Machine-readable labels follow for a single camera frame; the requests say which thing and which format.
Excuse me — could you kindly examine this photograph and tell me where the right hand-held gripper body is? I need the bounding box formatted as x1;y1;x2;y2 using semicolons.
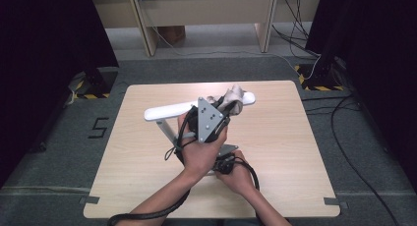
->
214;144;239;175

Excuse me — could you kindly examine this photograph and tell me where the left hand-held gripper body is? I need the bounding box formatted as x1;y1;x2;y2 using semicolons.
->
188;97;230;144

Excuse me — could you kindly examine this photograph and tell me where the black striped stand base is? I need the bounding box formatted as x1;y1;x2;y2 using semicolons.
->
67;67;119;101
293;63;346;92

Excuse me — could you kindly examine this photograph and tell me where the person's right hand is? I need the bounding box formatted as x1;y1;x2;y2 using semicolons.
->
215;150;259;196

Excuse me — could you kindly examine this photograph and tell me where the person's dark clothing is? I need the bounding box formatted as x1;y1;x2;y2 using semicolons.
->
163;218;264;226

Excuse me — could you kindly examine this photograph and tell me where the long black floor cable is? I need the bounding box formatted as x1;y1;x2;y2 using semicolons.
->
329;93;401;226

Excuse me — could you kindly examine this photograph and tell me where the beige wooden desk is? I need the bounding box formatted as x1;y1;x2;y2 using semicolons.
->
88;0;324;57

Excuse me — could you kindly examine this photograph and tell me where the black curtain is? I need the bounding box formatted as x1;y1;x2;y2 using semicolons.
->
304;0;417;191
0;0;120;190

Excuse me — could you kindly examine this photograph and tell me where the beige cloth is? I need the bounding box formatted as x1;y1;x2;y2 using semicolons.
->
209;84;246;117

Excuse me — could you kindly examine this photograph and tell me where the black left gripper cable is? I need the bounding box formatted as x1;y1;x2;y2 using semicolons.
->
106;107;200;226

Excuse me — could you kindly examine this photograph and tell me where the white floor cable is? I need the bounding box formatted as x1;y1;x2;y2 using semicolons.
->
137;0;323;82

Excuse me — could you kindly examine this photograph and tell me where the person's left hand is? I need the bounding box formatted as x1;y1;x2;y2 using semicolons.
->
178;112;229;183

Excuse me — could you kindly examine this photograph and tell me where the brown cardboard box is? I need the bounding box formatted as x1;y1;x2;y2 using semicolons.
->
156;25;187;45

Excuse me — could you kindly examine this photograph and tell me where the bundle of black cables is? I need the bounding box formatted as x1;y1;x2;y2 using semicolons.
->
271;0;323;59

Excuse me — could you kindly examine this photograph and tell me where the white desk lamp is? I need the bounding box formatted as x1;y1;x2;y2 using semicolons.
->
144;91;257;177

